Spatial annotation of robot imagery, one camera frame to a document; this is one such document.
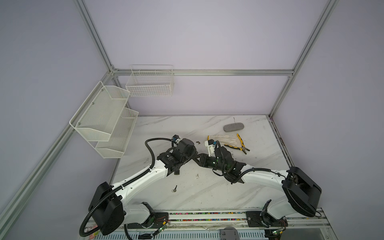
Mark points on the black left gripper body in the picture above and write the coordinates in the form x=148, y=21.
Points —
x=193, y=153

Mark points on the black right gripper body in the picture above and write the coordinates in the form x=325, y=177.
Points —
x=211, y=162

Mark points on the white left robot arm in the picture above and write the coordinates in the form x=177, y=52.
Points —
x=110, y=207

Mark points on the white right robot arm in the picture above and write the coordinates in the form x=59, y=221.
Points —
x=301, y=193

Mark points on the white work glove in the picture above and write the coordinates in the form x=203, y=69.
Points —
x=223, y=139

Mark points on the yellow black pliers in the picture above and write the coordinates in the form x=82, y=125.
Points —
x=237, y=144

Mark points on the grey fabric glasses case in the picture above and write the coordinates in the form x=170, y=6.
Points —
x=233, y=127

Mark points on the white mesh two-tier shelf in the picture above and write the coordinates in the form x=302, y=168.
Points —
x=105, y=121

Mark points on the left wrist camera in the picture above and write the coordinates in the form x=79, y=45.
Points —
x=176, y=139

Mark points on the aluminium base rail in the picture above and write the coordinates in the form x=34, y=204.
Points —
x=240, y=219

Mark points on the white wire basket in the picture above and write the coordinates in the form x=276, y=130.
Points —
x=151, y=81

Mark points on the aluminium frame corner post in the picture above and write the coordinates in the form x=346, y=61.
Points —
x=313, y=37

